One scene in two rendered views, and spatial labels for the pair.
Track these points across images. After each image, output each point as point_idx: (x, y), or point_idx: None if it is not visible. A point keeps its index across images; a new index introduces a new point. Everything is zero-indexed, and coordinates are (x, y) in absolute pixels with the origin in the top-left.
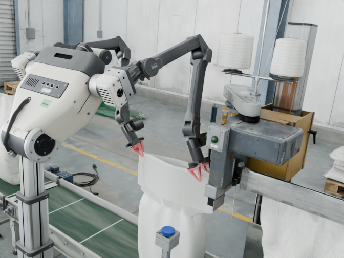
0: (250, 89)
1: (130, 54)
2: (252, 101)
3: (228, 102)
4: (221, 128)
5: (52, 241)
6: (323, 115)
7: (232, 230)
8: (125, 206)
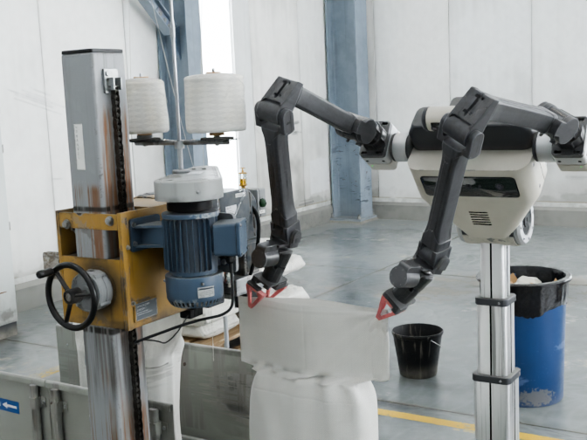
0: (174, 177)
1: (439, 127)
2: (201, 167)
3: (211, 209)
4: (249, 188)
5: (474, 373)
6: None
7: None
8: None
